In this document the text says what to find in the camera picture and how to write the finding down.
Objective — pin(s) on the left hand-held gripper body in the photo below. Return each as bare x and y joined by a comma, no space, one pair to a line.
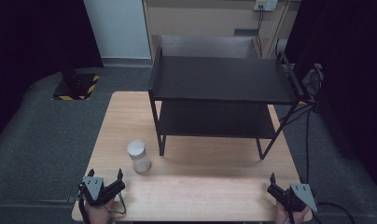
94,188

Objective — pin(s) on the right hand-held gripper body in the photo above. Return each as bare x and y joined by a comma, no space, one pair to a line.
297,196

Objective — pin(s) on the white bottle with white cap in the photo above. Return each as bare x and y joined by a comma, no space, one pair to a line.
139,157

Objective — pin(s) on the black two-tier shelf rack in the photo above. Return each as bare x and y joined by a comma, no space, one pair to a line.
220,79

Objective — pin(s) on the person's right hand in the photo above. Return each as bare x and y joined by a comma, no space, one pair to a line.
284,216

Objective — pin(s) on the person's left hand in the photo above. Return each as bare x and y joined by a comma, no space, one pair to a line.
98,214

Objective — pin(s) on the black stand with striped base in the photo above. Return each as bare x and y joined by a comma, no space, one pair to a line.
76,85

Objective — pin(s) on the dark curtain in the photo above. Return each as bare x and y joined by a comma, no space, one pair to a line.
31,46
348,77

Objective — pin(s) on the white panel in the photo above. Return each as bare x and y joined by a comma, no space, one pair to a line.
118,29

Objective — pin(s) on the white wall socket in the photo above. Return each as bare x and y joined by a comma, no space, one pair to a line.
266,4

